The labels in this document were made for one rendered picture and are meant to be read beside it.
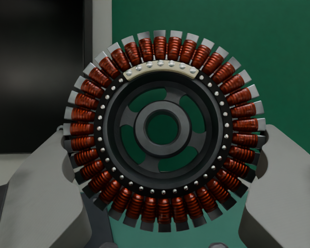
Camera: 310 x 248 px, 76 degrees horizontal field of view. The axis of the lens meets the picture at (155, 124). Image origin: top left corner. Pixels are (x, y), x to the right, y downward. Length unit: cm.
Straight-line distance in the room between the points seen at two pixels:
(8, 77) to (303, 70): 27
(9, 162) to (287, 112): 27
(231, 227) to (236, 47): 92
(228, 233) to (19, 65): 100
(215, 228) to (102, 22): 96
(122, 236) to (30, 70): 93
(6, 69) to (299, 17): 28
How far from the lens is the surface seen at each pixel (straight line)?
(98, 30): 23
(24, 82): 22
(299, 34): 25
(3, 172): 25
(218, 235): 106
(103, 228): 105
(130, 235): 106
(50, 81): 20
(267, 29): 24
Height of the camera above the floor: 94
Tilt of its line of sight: 85 degrees down
